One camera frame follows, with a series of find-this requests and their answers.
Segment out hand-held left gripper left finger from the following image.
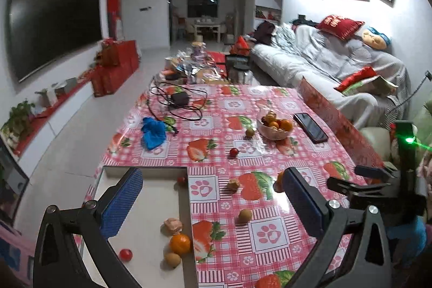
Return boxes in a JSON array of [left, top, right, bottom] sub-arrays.
[[32, 167, 144, 288]]

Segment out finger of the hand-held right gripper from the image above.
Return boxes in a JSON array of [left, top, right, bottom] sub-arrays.
[[354, 165, 396, 181], [327, 176, 389, 197]]

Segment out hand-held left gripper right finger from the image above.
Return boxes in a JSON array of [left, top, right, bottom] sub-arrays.
[[283, 167, 394, 288]]

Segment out clear glass bowl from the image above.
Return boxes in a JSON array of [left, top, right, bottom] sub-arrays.
[[256, 113, 294, 141]]

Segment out person's right hand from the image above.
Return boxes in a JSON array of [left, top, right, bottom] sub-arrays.
[[385, 215, 429, 268]]

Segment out pale green armchair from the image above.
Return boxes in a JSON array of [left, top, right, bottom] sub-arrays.
[[359, 106, 432, 167]]

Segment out pink wrapped snack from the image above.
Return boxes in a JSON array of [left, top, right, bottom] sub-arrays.
[[163, 218, 183, 235]]

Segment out black smartphone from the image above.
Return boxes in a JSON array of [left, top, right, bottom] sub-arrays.
[[293, 113, 329, 144]]

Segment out crumpled blue glove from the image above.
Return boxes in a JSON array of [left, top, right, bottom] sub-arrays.
[[141, 117, 168, 150]]

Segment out open book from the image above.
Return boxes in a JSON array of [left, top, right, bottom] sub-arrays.
[[342, 75, 399, 96]]

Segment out plain red pillow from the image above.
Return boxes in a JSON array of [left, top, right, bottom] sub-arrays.
[[334, 66, 378, 93]]

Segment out red topped television cabinet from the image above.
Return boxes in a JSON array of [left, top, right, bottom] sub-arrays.
[[7, 77, 98, 167]]

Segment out grey covered sofa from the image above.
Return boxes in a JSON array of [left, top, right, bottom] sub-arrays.
[[251, 21, 410, 130]]

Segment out dark framed panel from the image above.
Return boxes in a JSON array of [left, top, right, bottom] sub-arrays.
[[0, 140, 30, 221]]

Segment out white box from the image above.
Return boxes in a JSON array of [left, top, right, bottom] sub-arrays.
[[35, 90, 58, 108]]

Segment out grey box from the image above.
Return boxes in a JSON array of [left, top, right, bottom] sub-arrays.
[[54, 78, 79, 96]]

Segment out cartoon face pillow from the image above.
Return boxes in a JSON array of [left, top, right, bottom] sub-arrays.
[[361, 26, 392, 49]]

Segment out green potted plant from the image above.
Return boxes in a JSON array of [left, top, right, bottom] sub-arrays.
[[2, 101, 36, 140]]

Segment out red lettered pillow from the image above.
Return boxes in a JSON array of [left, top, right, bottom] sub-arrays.
[[315, 15, 366, 40]]

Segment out red gift bag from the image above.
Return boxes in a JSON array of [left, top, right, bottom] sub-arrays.
[[98, 40, 122, 67]]

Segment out pile of wrapped snacks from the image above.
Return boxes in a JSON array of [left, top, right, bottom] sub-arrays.
[[164, 52, 230, 84]]

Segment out red paper bag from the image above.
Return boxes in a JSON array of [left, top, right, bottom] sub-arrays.
[[229, 36, 252, 56]]

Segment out clear snack jar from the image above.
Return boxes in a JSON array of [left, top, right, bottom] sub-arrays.
[[191, 42, 207, 60]]

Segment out dark clothing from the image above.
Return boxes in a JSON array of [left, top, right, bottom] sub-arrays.
[[253, 21, 275, 46]]

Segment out beige dining chair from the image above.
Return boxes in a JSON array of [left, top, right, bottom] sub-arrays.
[[221, 16, 237, 39], [182, 20, 196, 40]]

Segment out black flat television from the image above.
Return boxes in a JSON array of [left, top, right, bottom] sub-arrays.
[[7, 0, 103, 83]]

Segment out white dining table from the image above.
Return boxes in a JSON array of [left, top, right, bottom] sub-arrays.
[[193, 21, 221, 43]]

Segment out dark window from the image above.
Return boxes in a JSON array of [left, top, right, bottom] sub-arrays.
[[187, 0, 219, 19]]

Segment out black power adapter with cable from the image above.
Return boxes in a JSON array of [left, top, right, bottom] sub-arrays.
[[148, 82, 211, 135]]

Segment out red wall hanging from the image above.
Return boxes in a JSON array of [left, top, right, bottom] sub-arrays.
[[107, 0, 122, 39]]

